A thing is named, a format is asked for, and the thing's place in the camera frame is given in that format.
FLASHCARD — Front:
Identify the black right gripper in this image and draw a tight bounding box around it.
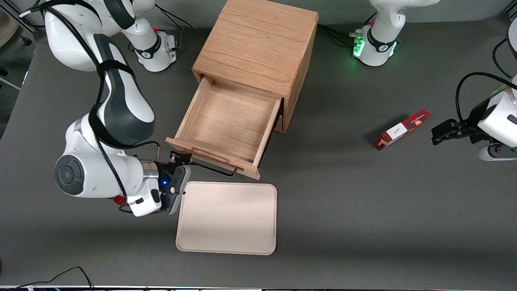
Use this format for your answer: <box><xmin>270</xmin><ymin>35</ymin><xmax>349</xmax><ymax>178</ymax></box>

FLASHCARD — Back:
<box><xmin>156</xmin><ymin>151</ymin><xmax>192</xmax><ymax>213</ymax></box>

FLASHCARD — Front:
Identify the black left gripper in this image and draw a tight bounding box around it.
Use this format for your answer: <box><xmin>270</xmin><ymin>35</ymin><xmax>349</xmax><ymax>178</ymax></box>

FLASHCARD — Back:
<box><xmin>431</xmin><ymin>99</ymin><xmax>492</xmax><ymax>145</ymax></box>

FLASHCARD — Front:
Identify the wooden drawer with long handle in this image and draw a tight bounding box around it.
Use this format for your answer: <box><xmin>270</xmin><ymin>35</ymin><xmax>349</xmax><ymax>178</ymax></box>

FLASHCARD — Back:
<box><xmin>165</xmin><ymin>76</ymin><xmax>283</xmax><ymax>180</ymax></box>

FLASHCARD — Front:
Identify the wooden drawer cabinet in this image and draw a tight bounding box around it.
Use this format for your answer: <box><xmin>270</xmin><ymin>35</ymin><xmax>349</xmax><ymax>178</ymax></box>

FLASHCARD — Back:
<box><xmin>191</xmin><ymin>0</ymin><xmax>319</xmax><ymax>133</ymax></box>

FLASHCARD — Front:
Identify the red tartan cookie box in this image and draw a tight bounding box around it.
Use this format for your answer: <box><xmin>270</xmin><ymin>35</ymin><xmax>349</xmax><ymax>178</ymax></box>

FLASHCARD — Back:
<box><xmin>374</xmin><ymin>109</ymin><xmax>431</xmax><ymax>151</ymax></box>

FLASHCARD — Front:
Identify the cream plastic tray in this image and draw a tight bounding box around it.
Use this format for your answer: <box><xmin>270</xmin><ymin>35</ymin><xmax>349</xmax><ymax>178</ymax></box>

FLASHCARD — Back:
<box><xmin>176</xmin><ymin>181</ymin><xmax>277</xmax><ymax>256</ymax></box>

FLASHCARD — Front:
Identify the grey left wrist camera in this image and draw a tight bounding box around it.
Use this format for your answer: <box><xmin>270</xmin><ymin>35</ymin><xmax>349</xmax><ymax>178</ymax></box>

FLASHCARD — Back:
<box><xmin>477</xmin><ymin>144</ymin><xmax>517</xmax><ymax>162</ymax></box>

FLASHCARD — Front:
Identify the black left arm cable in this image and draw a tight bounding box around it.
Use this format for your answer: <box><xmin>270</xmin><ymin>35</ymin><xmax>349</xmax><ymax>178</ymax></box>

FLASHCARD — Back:
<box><xmin>456</xmin><ymin>72</ymin><xmax>517</xmax><ymax>122</ymax></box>

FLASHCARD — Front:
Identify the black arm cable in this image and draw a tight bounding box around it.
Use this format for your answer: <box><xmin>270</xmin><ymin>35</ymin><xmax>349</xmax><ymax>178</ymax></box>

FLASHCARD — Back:
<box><xmin>456</xmin><ymin>72</ymin><xmax>517</xmax><ymax>122</ymax></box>
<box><xmin>19</xmin><ymin>0</ymin><xmax>162</xmax><ymax>215</ymax></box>

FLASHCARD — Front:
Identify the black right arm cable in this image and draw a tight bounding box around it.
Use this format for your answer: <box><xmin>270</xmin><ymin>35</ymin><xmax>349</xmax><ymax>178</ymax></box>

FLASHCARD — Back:
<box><xmin>19</xmin><ymin>0</ymin><xmax>162</xmax><ymax>215</ymax></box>

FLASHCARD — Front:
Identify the black hanging cable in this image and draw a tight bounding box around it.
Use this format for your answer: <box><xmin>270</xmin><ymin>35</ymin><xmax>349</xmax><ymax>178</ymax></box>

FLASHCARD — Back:
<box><xmin>492</xmin><ymin>38</ymin><xmax>517</xmax><ymax>79</ymax></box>

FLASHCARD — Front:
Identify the thin black base cable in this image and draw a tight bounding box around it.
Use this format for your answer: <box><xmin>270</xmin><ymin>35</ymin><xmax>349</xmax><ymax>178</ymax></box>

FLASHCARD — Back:
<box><xmin>156</xmin><ymin>4</ymin><xmax>193</xmax><ymax>30</ymax></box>

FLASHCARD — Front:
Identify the black base cable bundle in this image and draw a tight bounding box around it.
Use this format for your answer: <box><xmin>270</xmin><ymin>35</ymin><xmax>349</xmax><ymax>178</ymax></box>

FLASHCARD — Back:
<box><xmin>317</xmin><ymin>23</ymin><xmax>358</xmax><ymax>48</ymax></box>

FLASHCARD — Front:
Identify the black cable on table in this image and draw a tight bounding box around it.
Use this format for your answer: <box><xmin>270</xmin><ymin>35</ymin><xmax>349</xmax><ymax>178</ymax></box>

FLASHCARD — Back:
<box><xmin>0</xmin><ymin>266</ymin><xmax>94</xmax><ymax>291</ymax></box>

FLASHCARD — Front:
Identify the black caster frame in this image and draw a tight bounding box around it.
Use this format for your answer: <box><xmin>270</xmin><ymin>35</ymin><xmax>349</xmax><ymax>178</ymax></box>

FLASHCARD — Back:
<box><xmin>0</xmin><ymin>0</ymin><xmax>41</xmax><ymax>46</ymax></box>

